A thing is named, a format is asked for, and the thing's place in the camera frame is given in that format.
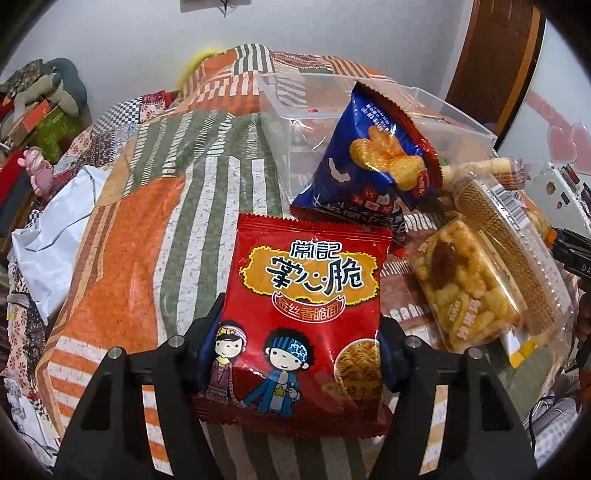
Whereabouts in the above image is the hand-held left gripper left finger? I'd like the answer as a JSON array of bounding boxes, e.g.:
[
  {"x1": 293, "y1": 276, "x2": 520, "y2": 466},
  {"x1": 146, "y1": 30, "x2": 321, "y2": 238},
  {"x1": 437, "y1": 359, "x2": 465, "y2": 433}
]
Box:
[{"x1": 53, "y1": 295, "x2": 232, "y2": 480}]

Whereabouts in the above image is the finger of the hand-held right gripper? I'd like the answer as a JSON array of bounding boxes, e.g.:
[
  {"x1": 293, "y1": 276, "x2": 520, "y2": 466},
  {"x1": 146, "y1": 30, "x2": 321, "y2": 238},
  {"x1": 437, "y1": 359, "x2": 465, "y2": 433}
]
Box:
[{"x1": 549, "y1": 227, "x2": 591, "y2": 259}]

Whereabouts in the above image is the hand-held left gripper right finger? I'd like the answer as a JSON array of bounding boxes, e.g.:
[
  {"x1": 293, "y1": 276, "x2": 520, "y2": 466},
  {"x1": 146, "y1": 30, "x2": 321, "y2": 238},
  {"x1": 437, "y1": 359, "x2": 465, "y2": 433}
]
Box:
[{"x1": 369, "y1": 316, "x2": 541, "y2": 480}]

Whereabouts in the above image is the clear clamshell box gold base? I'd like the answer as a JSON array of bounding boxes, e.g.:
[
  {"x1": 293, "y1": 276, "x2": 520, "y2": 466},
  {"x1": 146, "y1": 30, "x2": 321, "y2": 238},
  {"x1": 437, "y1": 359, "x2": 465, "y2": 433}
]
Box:
[{"x1": 450, "y1": 173, "x2": 578, "y2": 367}]

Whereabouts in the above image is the puffed rice bar packet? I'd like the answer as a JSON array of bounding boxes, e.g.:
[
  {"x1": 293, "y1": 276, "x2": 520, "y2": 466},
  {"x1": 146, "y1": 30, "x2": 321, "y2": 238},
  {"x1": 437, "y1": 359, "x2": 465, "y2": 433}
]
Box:
[{"x1": 409, "y1": 219, "x2": 525, "y2": 354}]

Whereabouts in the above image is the red noodle snack packet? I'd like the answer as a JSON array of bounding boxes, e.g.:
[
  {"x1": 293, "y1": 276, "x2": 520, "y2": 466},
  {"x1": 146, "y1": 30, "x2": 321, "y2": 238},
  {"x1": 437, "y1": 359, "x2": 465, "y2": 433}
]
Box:
[{"x1": 191, "y1": 213, "x2": 393, "y2": 439}]

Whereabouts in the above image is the biscuit stick packet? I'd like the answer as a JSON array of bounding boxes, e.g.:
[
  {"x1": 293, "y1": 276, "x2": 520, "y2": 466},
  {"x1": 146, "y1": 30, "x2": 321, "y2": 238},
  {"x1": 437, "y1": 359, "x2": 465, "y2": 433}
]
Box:
[{"x1": 436, "y1": 156, "x2": 532, "y2": 191}]

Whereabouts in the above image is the blue chip snack packet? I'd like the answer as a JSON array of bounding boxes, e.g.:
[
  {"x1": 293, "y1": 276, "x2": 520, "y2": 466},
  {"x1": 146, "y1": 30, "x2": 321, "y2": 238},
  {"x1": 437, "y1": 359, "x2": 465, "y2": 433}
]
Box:
[{"x1": 290, "y1": 79, "x2": 444, "y2": 245}]

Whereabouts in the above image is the clear plastic bin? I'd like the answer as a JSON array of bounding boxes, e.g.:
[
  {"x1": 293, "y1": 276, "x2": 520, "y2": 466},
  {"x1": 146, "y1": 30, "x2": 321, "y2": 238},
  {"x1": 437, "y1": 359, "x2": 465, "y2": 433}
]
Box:
[{"x1": 256, "y1": 71, "x2": 498, "y2": 208}]

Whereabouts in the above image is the white device with stickers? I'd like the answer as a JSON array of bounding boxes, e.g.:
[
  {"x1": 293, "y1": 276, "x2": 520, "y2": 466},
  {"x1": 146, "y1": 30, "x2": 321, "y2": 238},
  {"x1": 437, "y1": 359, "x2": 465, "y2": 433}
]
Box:
[{"x1": 526, "y1": 161, "x2": 591, "y2": 232}]

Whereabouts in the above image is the orange green patchwork blanket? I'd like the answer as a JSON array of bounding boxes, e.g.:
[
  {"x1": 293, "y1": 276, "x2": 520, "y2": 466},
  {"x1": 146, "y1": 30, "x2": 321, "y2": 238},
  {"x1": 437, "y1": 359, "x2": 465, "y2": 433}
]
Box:
[{"x1": 0, "y1": 44, "x2": 578, "y2": 480}]

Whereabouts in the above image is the white plastic bag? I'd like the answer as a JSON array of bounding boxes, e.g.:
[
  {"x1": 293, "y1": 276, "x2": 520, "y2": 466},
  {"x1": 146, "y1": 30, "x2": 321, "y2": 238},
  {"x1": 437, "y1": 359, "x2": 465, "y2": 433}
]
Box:
[{"x1": 10, "y1": 165, "x2": 109, "y2": 324}]

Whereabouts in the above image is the brown wooden door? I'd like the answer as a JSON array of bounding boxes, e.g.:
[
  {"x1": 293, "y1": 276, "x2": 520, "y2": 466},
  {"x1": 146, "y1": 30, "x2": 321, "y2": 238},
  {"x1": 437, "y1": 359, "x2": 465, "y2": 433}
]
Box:
[{"x1": 445, "y1": 0, "x2": 546, "y2": 126}]

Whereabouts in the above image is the checkered patchwork quilt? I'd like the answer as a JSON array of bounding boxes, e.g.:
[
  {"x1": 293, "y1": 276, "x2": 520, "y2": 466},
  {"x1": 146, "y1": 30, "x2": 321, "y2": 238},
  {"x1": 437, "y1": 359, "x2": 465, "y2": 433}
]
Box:
[{"x1": 90, "y1": 90, "x2": 179, "y2": 154}]

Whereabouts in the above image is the pink plush toy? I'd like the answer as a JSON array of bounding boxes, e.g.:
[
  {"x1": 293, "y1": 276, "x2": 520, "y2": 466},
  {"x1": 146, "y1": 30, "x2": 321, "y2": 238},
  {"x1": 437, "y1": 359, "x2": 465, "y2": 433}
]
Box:
[{"x1": 17, "y1": 147, "x2": 55, "y2": 200}]

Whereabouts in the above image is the green box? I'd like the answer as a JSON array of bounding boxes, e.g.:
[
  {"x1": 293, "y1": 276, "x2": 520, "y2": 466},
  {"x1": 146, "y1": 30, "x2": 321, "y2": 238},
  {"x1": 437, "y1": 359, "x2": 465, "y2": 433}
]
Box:
[{"x1": 34, "y1": 108, "x2": 85, "y2": 162}]

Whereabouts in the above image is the red box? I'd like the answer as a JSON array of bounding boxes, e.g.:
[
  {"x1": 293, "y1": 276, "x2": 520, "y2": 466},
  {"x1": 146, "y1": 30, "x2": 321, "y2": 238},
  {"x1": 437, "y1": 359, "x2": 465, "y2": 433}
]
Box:
[{"x1": 0, "y1": 151, "x2": 34, "y2": 197}]

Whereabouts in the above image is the yellow fuzzy hoop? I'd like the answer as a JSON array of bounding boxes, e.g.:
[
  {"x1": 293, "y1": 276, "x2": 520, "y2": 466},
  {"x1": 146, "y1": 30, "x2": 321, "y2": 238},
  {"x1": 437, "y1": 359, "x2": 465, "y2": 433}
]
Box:
[{"x1": 178, "y1": 46, "x2": 219, "y2": 88}]

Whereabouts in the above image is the orange box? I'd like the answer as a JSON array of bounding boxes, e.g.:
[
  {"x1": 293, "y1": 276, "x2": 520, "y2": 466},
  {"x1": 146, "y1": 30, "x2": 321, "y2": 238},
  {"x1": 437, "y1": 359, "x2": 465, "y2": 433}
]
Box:
[{"x1": 9, "y1": 99, "x2": 62, "y2": 140}]

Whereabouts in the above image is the grey stuffed toy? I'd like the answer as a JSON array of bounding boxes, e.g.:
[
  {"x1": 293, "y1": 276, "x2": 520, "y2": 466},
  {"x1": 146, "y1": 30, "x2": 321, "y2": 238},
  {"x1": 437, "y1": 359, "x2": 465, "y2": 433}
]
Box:
[{"x1": 0, "y1": 58, "x2": 88, "y2": 121}]

